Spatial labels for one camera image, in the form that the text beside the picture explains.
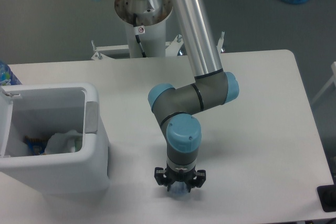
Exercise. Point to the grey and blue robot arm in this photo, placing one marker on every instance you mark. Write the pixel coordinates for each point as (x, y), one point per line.
(174, 108)

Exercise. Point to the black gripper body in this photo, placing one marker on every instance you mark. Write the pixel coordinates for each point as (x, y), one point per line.
(179, 175)

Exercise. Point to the clear plastic water bottle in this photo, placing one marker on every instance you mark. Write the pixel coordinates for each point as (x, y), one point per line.
(178, 190)

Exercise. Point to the white frame at right edge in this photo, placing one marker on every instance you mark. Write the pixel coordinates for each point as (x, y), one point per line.
(325, 91)

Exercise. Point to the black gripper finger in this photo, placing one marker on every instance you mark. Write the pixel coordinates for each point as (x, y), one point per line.
(163, 177)
(196, 179)

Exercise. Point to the black device at table edge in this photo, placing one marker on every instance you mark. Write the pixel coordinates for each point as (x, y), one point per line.
(326, 195)

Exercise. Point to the blue snack wrapper in bin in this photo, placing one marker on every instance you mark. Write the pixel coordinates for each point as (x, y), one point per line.
(36, 146)

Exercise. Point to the white pedestal base frame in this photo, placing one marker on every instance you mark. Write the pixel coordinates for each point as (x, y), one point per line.
(172, 48)

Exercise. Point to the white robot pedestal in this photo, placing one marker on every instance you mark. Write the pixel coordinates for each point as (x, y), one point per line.
(145, 25)

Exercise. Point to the white plastic wrapper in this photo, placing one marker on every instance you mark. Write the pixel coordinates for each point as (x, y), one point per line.
(68, 142)

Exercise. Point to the blue labelled bottle at left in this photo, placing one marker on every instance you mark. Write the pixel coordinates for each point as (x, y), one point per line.
(8, 78)

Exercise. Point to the white trash can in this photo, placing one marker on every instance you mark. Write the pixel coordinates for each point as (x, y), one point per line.
(40, 111)

